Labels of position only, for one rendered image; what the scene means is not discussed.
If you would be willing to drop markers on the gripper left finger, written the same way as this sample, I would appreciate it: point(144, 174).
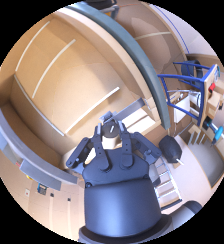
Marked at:
point(98, 146)

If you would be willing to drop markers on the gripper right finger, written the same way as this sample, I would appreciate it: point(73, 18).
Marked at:
point(126, 148)

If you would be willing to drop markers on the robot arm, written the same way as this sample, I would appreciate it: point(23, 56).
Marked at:
point(192, 207)

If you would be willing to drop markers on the cream drawer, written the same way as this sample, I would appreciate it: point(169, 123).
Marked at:
point(140, 120)

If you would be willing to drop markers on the wooden island with grey top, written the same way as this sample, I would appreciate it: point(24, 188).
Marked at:
point(81, 76)

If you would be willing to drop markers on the black round bag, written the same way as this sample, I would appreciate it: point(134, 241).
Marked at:
point(170, 149)

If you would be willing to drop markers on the silver ladder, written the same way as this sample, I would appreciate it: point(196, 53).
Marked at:
point(166, 183)

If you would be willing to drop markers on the white box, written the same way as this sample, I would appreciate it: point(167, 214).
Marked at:
point(181, 109)

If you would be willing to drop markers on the yellow round item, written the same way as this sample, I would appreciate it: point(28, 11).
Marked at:
point(29, 177)

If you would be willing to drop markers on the wooden framed grey table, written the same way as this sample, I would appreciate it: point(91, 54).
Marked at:
point(209, 164)

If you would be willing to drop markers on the white cylinder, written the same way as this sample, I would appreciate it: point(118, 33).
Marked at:
point(196, 99)

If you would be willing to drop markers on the teal power drill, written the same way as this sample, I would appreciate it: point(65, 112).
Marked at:
point(218, 133)

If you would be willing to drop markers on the brown cardboard box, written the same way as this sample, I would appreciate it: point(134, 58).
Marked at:
point(214, 102)

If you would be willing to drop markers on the wooden tool board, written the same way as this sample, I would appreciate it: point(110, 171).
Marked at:
point(215, 99)

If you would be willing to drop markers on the red tool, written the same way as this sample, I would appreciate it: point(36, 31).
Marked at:
point(211, 87)

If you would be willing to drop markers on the grey and yellow machine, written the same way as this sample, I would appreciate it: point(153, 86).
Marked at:
point(110, 9)

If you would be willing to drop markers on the blue wall keypad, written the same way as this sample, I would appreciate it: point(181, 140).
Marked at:
point(41, 188)

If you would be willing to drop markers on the white wall sign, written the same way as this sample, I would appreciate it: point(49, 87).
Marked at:
point(27, 192)

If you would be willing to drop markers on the blue tube frame trolley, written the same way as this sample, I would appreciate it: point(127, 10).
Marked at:
point(180, 77)

